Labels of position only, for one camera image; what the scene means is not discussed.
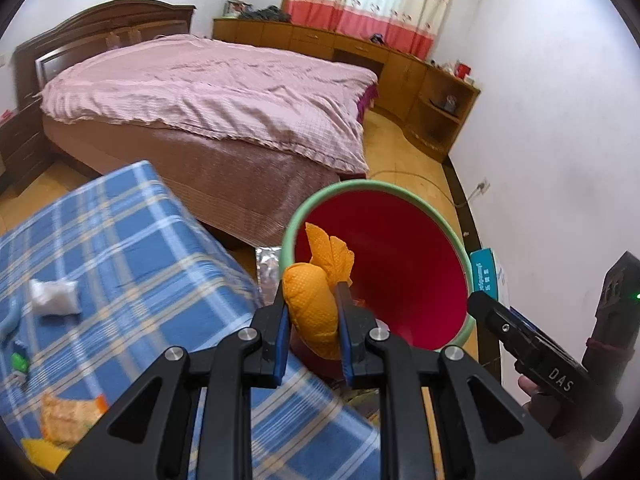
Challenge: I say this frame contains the thin floor cable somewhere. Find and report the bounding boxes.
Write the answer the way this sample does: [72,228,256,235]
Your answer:
[367,169,483,208]

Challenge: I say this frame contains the blue plaid tablecloth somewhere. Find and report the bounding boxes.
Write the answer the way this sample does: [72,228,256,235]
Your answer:
[0,160,383,480]

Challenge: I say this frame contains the cream and red curtain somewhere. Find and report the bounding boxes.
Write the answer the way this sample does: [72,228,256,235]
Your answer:
[282,0,458,61]

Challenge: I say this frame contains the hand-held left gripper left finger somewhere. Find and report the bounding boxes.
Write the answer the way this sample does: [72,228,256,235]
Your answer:
[55,282,293,480]

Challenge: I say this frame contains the dark clothes pile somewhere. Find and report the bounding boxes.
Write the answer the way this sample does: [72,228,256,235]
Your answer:
[239,5,293,23]

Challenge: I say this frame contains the person's right hand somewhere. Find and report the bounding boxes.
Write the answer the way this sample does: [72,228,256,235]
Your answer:
[517,376,591,461]

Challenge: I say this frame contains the pink bedspread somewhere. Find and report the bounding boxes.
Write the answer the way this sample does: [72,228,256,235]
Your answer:
[41,34,379,175]

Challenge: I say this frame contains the orange snack packet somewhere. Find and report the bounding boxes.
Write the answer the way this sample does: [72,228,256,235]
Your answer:
[40,392,108,446]

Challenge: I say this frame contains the wooden nightstand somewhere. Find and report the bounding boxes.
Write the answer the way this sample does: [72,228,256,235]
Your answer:
[0,97,56,198]

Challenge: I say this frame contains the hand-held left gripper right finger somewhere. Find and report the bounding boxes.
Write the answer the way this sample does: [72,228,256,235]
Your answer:
[335,282,583,480]

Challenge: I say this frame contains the long wooden cabinet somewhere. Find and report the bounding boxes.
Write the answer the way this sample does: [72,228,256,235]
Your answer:
[212,16,482,163]

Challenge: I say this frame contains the red bucket with green rim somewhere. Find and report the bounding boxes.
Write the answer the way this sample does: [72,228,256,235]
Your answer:
[280,180,480,383]

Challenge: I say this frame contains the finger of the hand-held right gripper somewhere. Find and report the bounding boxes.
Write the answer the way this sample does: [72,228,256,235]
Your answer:
[467,291,536,361]
[509,306,543,337]

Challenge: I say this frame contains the silver foil sheet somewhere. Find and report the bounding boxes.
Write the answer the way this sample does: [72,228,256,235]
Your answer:
[254,244,285,306]

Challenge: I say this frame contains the white tissue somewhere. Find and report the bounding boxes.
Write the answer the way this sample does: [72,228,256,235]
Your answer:
[29,277,81,317]

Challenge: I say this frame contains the wooden bed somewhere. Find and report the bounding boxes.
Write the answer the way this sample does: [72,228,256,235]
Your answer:
[12,0,381,251]

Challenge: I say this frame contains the white and green medicine box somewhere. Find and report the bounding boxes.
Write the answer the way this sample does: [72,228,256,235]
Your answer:
[469,247,511,308]

